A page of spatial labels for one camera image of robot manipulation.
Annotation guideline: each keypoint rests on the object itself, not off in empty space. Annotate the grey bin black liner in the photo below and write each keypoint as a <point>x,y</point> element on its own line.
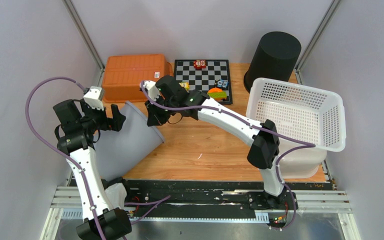
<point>118,152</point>

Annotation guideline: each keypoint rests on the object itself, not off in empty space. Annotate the red toy block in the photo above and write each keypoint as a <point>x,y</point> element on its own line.
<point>199,64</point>

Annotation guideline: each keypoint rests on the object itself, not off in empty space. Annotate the orange green toy burger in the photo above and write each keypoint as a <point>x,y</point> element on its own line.
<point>217,94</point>

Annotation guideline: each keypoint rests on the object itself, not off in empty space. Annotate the left aluminium frame post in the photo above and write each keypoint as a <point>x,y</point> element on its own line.
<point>83,33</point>

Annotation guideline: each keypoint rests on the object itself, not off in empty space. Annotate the black ribbed bin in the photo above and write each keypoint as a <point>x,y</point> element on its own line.
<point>275,58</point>

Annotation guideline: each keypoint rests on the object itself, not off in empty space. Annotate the aluminium frame post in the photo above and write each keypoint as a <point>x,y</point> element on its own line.
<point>83,33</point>
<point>331,10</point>

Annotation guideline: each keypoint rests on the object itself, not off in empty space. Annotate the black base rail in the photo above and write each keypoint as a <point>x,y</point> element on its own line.
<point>229,201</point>

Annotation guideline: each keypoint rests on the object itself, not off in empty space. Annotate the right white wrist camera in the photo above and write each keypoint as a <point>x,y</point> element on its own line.
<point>151,89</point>

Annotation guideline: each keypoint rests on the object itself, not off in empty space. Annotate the large white plastic tub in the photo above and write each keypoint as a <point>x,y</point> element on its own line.
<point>302,163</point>

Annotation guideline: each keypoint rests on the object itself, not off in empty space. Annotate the orange plastic tub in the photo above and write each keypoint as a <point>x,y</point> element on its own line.
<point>123,74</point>

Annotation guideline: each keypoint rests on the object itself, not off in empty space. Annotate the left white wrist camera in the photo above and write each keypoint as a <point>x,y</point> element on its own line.
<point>93,97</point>

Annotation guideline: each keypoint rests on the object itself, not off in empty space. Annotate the blue toy block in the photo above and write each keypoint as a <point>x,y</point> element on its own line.
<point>222,84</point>

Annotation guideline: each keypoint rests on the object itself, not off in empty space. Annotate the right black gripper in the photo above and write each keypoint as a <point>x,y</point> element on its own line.
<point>155,118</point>

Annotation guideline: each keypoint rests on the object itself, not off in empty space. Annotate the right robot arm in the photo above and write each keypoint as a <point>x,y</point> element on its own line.
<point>167,97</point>

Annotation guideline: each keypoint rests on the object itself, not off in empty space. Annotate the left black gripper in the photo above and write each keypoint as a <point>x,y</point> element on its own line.
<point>117,118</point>

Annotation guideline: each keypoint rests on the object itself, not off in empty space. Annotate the black white chessboard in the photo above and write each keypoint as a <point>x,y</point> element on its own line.
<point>204,79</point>

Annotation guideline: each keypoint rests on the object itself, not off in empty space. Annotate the yellow toy block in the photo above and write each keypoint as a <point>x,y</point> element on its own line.
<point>185,85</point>

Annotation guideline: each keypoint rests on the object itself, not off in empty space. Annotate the right aluminium frame post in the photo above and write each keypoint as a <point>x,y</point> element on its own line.
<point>331,10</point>

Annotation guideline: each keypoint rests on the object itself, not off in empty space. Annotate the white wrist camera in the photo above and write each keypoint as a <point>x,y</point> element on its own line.
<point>93,97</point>
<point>151,89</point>

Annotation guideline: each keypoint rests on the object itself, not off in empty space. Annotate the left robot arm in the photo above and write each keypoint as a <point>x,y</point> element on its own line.
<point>104,217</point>

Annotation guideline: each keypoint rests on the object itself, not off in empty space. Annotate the white perforated basket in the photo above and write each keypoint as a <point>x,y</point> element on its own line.
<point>300,112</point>

